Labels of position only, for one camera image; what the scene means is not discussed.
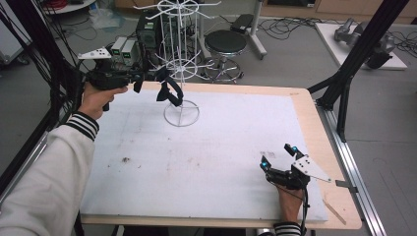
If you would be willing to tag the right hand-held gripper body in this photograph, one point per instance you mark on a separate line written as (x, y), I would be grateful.
(288, 177)

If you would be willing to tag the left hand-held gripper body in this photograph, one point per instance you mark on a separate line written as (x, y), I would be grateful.
(108, 78)

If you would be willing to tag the person's right hand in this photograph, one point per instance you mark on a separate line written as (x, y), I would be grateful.
(289, 204)

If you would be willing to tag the person's left hand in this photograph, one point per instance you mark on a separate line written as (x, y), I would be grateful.
(95, 101)

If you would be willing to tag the grey power supply unit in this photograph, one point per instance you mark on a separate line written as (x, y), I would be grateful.
(129, 52)
(118, 47)

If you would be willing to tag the black computer tower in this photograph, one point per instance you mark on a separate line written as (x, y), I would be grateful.
(147, 32)

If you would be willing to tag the white foam mat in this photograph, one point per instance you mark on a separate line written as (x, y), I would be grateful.
(213, 157)

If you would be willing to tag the wooden stick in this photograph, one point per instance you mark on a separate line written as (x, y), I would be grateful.
(334, 211)

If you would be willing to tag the clear plastic bag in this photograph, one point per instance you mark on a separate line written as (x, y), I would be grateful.
(105, 18)

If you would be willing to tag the round white table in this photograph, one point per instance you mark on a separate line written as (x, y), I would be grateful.
(70, 6)

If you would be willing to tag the black round stool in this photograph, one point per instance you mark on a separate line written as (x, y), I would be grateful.
(225, 41)

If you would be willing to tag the grey equipment case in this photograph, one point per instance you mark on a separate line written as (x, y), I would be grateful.
(10, 42)

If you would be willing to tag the black box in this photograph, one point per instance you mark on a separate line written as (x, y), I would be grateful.
(242, 23)

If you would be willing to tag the white platform board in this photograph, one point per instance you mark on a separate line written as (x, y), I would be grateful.
(331, 42)

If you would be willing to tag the grey robot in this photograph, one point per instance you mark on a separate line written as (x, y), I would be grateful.
(347, 32)

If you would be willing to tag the person's dark trousers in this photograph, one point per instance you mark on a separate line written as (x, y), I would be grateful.
(147, 232)

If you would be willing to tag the wooden cabinet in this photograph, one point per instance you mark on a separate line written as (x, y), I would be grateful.
(334, 6)

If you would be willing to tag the metal bracket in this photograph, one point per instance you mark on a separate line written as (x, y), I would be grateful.
(345, 186)

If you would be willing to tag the aluminium rail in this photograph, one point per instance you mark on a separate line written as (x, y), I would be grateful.
(37, 142)
(350, 164)

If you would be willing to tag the black metal frame post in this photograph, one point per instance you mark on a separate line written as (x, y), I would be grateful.
(367, 46)
(36, 39)

